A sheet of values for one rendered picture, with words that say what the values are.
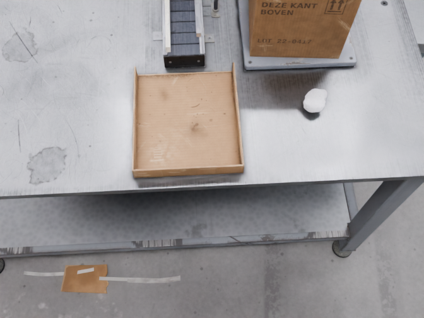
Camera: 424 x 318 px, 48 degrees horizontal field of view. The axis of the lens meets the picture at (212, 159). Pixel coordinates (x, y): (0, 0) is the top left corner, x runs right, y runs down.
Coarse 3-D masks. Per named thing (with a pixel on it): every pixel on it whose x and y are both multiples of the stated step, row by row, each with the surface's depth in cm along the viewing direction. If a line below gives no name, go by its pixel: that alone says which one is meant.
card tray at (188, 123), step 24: (216, 72) 126; (144, 96) 122; (168, 96) 122; (192, 96) 122; (216, 96) 122; (144, 120) 119; (168, 120) 119; (192, 120) 119; (216, 120) 119; (144, 144) 116; (168, 144) 116; (192, 144) 116; (216, 144) 116; (240, 144) 112; (144, 168) 113; (168, 168) 109; (192, 168) 109; (216, 168) 110; (240, 168) 111
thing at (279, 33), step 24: (264, 0) 108; (288, 0) 108; (312, 0) 108; (336, 0) 107; (360, 0) 107; (264, 24) 115; (288, 24) 115; (312, 24) 115; (336, 24) 114; (264, 48) 123; (288, 48) 123; (312, 48) 122; (336, 48) 122
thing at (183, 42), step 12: (180, 0) 131; (192, 0) 131; (180, 12) 129; (192, 12) 129; (180, 24) 127; (192, 24) 127; (180, 36) 125; (192, 36) 125; (180, 48) 123; (192, 48) 123
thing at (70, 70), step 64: (0, 0) 137; (64, 0) 137; (128, 0) 137; (384, 0) 138; (0, 64) 127; (64, 64) 127; (128, 64) 127; (384, 64) 128; (0, 128) 118; (64, 128) 118; (128, 128) 118; (256, 128) 118; (320, 128) 119; (384, 128) 119; (0, 192) 110; (64, 192) 110; (128, 192) 112
